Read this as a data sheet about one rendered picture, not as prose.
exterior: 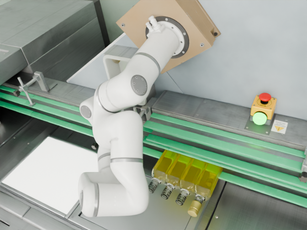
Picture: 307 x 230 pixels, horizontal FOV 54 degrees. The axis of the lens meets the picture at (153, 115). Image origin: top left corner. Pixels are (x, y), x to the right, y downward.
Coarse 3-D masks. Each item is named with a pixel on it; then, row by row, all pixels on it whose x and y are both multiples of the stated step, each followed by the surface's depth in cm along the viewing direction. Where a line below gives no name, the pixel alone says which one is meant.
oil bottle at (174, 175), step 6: (180, 156) 115; (186, 156) 114; (174, 162) 113; (180, 162) 113; (186, 162) 112; (174, 168) 111; (180, 168) 110; (168, 174) 109; (174, 174) 109; (180, 174) 108; (168, 180) 108; (174, 180) 107; (174, 186) 108
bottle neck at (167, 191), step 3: (168, 186) 107; (171, 186) 107; (165, 189) 106; (168, 189) 106; (171, 189) 107; (162, 192) 106; (165, 192) 105; (168, 192) 105; (171, 192) 107; (162, 195) 106; (165, 195) 104; (168, 195) 105; (165, 198) 106; (168, 198) 105
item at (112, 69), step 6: (108, 60) 122; (120, 60) 116; (126, 60) 115; (108, 66) 123; (114, 66) 127; (120, 66) 129; (126, 66) 127; (108, 72) 124; (114, 72) 128; (120, 72) 131; (108, 78) 127; (144, 102) 125
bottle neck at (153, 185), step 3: (153, 180) 109; (156, 180) 109; (150, 183) 109; (153, 183) 108; (156, 183) 109; (150, 186) 108; (153, 186) 108; (156, 186) 109; (150, 189) 107; (153, 189) 107; (150, 192) 109; (153, 192) 107
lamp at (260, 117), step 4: (256, 112) 102; (260, 112) 101; (264, 112) 101; (256, 116) 101; (260, 116) 100; (264, 116) 100; (256, 120) 101; (260, 120) 100; (264, 120) 100; (260, 124) 102
